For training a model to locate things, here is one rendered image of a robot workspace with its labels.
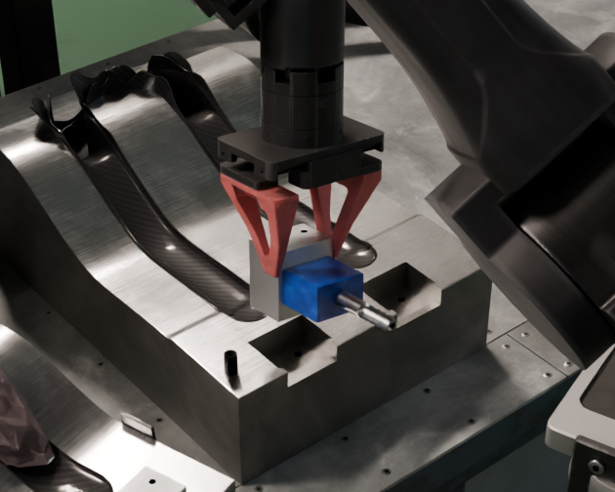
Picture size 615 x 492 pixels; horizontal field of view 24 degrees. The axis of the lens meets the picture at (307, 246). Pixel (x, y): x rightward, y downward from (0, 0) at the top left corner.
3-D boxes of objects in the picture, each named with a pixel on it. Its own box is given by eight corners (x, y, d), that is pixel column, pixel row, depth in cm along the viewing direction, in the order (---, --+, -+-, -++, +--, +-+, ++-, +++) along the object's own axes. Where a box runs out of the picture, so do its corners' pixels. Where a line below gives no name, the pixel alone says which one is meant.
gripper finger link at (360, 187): (247, 258, 104) (245, 137, 100) (323, 234, 108) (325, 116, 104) (304, 290, 99) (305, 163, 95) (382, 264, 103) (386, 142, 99)
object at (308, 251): (419, 350, 98) (422, 279, 96) (363, 372, 95) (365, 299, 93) (303, 288, 108) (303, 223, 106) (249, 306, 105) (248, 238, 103)
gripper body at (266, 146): (215, 162, 99) (213, 60, 96) (329, 133, 105) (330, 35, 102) (270, 189, 94) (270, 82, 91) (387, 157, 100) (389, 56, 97)
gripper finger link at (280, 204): (218, 266, 102) (216, 143, 99) (297, 242, 106) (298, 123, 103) (274, 300, 97) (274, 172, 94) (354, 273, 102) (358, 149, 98)
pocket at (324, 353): (339, 381, 109) (340, 344, 107) (285, 410, 107) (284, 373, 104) (302, 350, 112) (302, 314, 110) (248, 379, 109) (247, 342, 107)
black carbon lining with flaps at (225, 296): (389, 274, 117) (392, 179, 112) (232, 354, 109) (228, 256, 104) (152, 106, 139) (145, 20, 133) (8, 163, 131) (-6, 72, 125)
